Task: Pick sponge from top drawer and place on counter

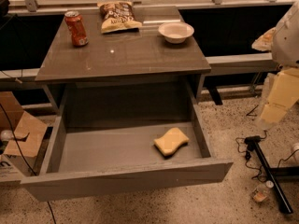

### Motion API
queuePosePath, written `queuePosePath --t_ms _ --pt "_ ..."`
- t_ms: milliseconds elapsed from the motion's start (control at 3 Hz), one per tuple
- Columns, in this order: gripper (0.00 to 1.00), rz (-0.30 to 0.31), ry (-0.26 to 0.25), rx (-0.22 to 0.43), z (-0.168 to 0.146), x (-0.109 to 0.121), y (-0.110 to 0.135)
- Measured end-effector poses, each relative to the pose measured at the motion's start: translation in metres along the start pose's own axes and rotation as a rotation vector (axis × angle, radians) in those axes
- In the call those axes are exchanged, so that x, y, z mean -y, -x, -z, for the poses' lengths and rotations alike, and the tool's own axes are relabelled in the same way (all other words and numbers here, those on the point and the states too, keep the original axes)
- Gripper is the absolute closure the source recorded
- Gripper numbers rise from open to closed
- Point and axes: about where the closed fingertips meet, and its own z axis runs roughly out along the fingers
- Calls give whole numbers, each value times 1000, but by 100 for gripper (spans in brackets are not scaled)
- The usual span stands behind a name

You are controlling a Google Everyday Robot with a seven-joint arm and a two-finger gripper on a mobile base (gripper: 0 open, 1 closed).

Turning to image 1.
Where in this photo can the orange soda can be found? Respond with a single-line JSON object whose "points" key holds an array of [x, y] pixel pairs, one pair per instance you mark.
{"points": [[75, 25]]}

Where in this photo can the black floor stand bar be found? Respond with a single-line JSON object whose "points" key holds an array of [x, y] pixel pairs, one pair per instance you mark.
{"points": [[274, 174]]}

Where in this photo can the white bowl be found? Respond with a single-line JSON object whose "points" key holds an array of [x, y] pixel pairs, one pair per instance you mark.
{"points": [[175, 32]]}

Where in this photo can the brown chip bag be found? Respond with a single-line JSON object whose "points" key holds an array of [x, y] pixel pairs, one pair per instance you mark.
{"points": [[117, 16]]}

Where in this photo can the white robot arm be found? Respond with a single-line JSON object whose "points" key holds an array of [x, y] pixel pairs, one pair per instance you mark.
{"points": [[283, 43]]}

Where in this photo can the grey cabinet counter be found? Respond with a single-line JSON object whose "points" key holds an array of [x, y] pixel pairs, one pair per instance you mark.
{"points": [[112, 57]]}

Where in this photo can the yellow sponge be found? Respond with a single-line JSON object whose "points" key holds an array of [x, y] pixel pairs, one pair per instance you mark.
{"points": [[171, 141]]}

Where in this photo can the grey open top drawer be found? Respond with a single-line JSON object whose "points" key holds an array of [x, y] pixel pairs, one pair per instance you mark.
{"points": [[103, 143]]}

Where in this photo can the small clear plastic bottle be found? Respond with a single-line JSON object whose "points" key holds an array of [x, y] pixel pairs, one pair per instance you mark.
{"points": [[262, 191]]}

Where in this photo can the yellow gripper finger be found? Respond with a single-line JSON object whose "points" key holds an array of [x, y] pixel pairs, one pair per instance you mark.
{"points": [[282, 96]]}

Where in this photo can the brown cardboard box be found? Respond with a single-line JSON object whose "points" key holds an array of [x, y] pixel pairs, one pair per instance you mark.
{"points": [[21, 139]]}

